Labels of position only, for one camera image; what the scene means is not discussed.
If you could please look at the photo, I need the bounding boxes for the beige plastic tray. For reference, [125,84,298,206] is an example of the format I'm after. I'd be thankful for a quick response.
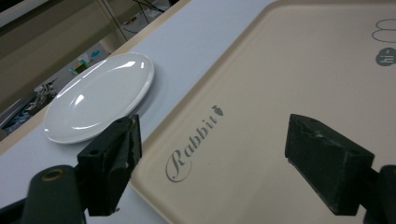
[130,0,396,224]

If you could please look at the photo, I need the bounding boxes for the black stand legs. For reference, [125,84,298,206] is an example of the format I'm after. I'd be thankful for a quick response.
[101,0,171,41]

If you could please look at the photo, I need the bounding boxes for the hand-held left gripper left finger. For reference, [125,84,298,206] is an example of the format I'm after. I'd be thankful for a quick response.
[76,114,143,217]

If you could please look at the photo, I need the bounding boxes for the white oval plate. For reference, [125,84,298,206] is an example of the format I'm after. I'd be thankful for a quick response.
[43,51,155,145]

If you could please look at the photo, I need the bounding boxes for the clutter of small coloured things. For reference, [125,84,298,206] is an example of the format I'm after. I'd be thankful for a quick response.
[68,49,101,76]

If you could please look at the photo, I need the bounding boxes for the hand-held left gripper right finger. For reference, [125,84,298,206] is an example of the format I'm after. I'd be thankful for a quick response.
[284,113,375,217]

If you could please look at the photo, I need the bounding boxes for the box of metal parts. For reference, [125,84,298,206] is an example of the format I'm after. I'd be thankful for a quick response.
[0,78,59,134]

